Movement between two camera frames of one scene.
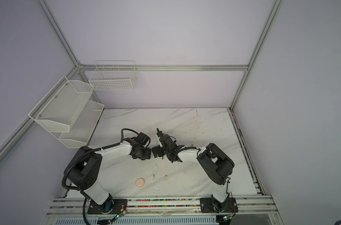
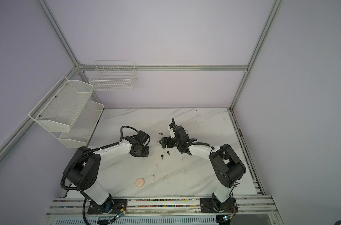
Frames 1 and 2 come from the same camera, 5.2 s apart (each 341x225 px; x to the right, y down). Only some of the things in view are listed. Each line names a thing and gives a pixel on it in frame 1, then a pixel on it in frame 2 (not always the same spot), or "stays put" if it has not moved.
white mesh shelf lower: (83, 125) stays put
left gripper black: (147, 155) stays put
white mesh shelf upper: (58, 108) stays put
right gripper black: (156, 150) to (166, 140)
